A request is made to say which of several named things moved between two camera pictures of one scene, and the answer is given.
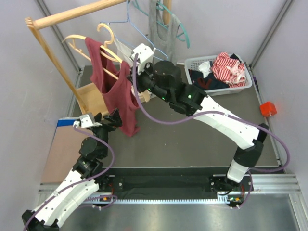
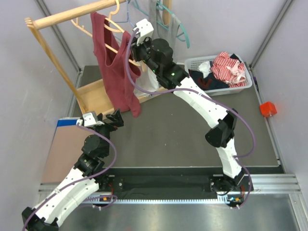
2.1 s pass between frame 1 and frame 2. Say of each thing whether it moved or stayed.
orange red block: stayed
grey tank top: stayed
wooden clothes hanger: moved
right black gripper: moved
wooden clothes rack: stayed
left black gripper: stayed
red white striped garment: stayed
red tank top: moved
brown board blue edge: stayed
